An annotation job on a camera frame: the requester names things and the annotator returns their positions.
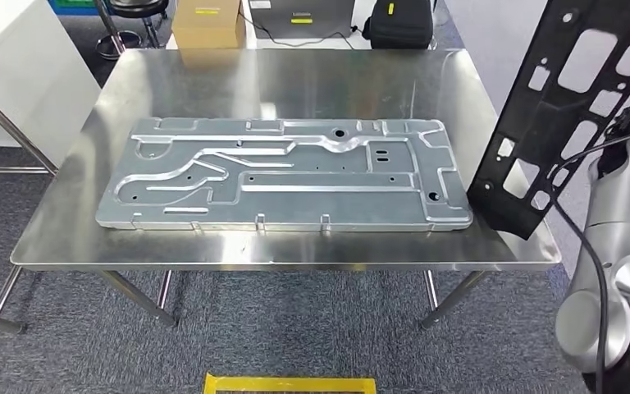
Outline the black bag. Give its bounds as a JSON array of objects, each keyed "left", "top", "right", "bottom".
[{"left": 362, "top": 0, "right": 436, "bottom": 51}]

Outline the grey laptop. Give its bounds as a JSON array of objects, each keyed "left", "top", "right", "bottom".
[{"left": 249, "top": 0, "right": 357, "bottom": 40}]

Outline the black license plate frame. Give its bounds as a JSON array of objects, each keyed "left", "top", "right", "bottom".
[{"left": 467, "top": 0, "right": 630, "bottom": 241}]

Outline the stamped sheet metal panel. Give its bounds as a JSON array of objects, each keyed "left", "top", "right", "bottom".
[{"left": 95, "top": 117, "right": 473, "bottom": 234}]

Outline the stainless steel workbench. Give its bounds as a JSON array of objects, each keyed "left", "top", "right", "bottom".
[{"left": 0, "top": 48, "right": 564, "bottom": 336}]

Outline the black stool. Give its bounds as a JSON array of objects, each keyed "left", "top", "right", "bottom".
[{"left": 107, "top": 0, "right": 171, "bottom": 50}]

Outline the white cabinet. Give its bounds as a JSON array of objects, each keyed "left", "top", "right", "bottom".
[{"left": 0, "top": 0, "right": 102, "bottom": 167}]

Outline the yellow floor tape square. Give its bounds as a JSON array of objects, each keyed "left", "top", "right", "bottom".
[{"left": 203, "top": 372, "right": 377, "bottom": 394}]

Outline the chrome stool base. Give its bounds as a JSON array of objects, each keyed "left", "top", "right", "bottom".
[{"left": 94, "top": 0, "right": 145, "bottom": 61}]

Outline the white desk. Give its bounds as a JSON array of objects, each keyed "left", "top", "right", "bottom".
[{"left": 165, "top": 0, "right": 438, "bottom": 51}]

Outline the brown cardboard box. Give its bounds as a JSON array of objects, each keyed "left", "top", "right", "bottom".
[{"left": 171, "top": 0, "right": 246, "bottom": 50}]

